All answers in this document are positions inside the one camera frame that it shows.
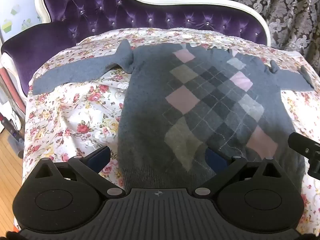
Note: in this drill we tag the floral bedsheet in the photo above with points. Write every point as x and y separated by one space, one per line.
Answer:
75 110

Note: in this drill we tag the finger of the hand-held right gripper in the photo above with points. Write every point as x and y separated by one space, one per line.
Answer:
303 145

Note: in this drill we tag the grey argyle knit sweater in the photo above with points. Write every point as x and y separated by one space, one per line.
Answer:
145 105

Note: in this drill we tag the green cupcake wall sticker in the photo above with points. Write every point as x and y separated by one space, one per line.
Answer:
26 24
7 25
15 9

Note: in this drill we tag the grey damask curtain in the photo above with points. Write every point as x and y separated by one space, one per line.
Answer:
287 5

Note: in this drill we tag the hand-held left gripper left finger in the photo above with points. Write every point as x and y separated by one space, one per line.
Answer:
100 155

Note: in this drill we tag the purple tufted headboard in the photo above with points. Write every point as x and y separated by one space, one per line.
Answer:
100 12

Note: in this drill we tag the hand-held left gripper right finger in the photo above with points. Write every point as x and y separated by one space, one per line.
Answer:
214 159

